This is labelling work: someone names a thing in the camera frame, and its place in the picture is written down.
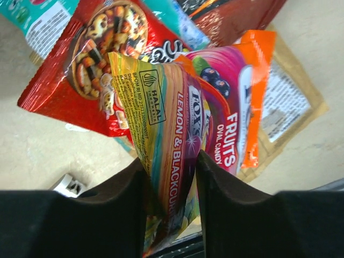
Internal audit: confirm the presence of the teal white snack packet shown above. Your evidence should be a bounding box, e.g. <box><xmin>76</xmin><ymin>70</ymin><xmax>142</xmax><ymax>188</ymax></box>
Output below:
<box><xmin>1</xmin><ymin>1</ymin><xmax>210</xmax><ymax>59</ymax></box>

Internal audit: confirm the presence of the tan snack bag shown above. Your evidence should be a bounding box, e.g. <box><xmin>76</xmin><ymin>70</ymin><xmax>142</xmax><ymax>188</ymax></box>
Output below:
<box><xmin>237</xmin><ymin>35</ymin><xmax>328</xmax><ymax>183</ymax></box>

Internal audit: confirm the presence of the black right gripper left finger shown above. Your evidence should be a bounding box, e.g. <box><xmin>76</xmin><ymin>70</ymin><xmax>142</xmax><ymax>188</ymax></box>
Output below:
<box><xmin>1</xmin><ymin>160</ymin><xmax>147</xmax><ymax>257</ymax></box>

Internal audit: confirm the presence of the red white snack packet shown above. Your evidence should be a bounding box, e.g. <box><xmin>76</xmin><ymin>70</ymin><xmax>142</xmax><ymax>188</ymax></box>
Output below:
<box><xmin>178</xmin><ymin>0</ymin><xmax>286</xmax><ymax>47</ymax></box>

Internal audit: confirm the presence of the orange pink fruits candy packet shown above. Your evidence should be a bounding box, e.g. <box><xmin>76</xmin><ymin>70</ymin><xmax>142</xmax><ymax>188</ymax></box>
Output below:
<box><xmin>183</xmin><ymin>30</ymin><xmax>276</xmax><ymax>175</ymax></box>

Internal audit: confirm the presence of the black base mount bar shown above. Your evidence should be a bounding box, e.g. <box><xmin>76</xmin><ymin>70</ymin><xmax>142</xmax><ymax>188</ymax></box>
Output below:
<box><xmin>149</xmin><ymin>232</ymin><xmax>205</xmax><ymax>258</ymax></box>

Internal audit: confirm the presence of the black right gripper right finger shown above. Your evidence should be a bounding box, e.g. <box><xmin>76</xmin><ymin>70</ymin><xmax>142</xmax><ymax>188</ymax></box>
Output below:
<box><xmin>196</xmin><ymin>152</ymin><xmax>343</xmax><ymax>257</ymax></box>

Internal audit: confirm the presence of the colourful fruit candy packet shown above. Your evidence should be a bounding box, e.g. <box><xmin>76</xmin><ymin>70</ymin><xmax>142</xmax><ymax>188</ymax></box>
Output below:
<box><xmin>109</xmin><ymin>52</ymin><xmax>210</xmax><ymax>256</ymax></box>

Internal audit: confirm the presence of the red orange candy packet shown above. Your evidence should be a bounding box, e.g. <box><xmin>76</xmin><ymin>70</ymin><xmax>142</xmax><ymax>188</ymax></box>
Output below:
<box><xmin>18</xmin><ymin>1</ymin><xmax>190</xmax><ymax>140</ymax></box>

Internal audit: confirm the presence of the small white stapler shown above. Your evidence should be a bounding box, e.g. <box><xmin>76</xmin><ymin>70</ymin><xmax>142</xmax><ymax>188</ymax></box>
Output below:
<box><xmin>51</xmin><ymin>174</ymin><xmax>87</xmax><ymax>198</ymax></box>

